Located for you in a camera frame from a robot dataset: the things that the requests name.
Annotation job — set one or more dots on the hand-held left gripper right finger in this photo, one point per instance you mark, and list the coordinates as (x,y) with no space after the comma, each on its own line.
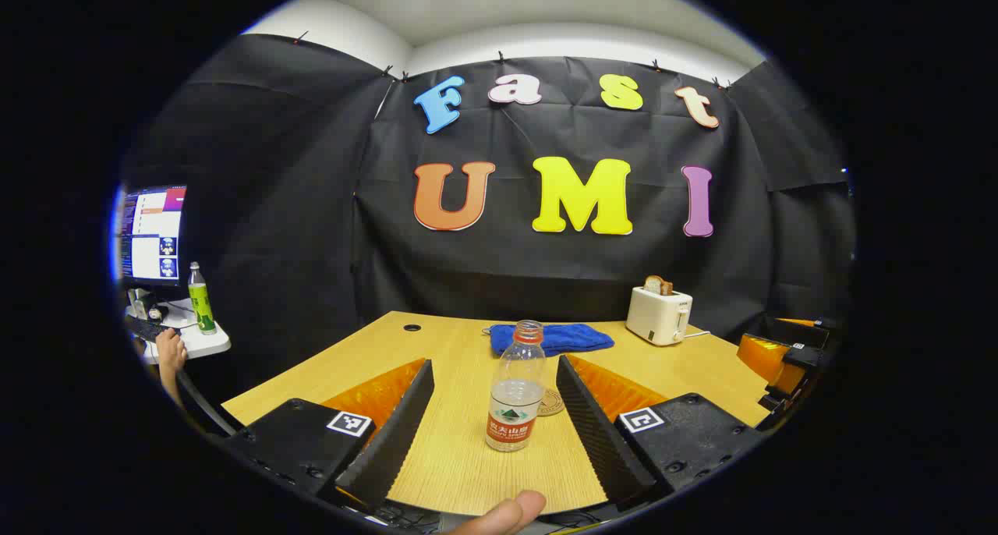
(596,434)

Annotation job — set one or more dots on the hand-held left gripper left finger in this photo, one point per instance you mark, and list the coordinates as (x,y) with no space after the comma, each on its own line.
(390,441)

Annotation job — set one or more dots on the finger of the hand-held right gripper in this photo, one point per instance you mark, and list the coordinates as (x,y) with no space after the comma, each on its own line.
(760,359)
(799,334)

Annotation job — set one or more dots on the round cork coaster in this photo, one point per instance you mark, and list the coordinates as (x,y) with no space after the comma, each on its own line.
(552,402)

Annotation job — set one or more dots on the clear plastic water bottle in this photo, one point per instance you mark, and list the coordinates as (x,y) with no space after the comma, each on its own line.
(514,410)

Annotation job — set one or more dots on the green label bottle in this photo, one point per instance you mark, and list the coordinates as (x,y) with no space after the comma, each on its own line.
(202,305)

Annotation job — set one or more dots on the blue towel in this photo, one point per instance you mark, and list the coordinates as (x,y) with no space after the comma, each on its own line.
(569,338)

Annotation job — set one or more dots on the white toaster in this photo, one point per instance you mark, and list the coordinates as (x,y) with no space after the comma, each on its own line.
(659,317)

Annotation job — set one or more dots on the bread slice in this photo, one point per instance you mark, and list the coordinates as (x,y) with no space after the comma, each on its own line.
(657,285)

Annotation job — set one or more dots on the black backdrop cloth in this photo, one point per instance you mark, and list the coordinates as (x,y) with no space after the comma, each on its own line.
(499,278)

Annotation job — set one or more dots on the white side table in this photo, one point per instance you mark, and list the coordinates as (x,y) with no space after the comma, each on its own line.
(204,344)

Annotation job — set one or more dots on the black keyboard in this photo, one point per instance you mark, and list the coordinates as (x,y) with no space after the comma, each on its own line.
(144,330)

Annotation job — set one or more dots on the computer monitor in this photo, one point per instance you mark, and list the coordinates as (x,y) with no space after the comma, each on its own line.
(152,239)

